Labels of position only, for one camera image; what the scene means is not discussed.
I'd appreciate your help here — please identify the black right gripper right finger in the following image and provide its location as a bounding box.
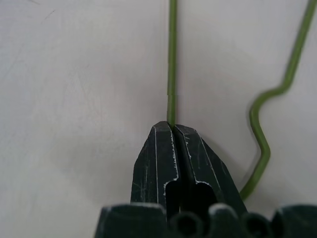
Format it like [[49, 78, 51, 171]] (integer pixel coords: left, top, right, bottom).
[[173, 124, 248, 216]]

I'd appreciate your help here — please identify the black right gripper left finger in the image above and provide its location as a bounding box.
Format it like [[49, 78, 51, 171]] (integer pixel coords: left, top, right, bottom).
[[130, 120, 181, 216]]

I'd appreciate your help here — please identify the green wire hanger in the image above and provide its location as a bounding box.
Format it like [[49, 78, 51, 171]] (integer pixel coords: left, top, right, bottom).
[[166, 0, 317, 201]]

